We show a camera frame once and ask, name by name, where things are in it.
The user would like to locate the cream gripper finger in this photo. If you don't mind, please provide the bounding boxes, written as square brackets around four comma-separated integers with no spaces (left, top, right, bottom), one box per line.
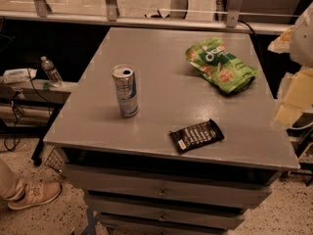
[273,66,313,126]

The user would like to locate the green rice chip bag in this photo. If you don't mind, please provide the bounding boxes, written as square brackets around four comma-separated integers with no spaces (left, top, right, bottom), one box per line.
[186,37,258,94]

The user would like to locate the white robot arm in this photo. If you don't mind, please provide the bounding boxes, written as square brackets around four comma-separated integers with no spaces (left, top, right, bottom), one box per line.
[268,3,313,126]

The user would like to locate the silver redbull can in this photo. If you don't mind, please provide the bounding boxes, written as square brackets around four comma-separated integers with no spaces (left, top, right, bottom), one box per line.
[112,64,138,118]

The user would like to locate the black snack bar wrapper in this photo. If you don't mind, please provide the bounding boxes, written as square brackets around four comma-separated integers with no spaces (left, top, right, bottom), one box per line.
[169,119,224,154]

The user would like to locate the grey drawer cabinet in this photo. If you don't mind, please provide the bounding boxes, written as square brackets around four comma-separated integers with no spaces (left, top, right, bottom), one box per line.
[45,27,298,235]

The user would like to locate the clear plastic water bottle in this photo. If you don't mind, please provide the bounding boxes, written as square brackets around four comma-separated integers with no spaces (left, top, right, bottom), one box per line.
[40,56,63,87]

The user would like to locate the low side bench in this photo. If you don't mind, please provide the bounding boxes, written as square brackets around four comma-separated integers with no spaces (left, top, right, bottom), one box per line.
[1,79,77,166]

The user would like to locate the tan sneaker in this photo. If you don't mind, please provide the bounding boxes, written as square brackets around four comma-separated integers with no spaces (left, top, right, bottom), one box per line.
[8,182,62,211]

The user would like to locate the white tissue pack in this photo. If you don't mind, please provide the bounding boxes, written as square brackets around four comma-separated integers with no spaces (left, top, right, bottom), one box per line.
[1,69,37,84]

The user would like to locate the beige trouser leg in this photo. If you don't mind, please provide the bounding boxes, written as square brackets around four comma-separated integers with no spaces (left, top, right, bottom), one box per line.
[0,159,25,201]

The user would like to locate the wire mesh basket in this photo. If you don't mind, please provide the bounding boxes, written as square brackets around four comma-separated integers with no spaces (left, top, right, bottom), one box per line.
[45,148,64,174]

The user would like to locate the black cable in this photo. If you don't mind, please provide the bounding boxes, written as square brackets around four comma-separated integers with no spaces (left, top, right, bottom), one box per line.
[3,68,50,153]

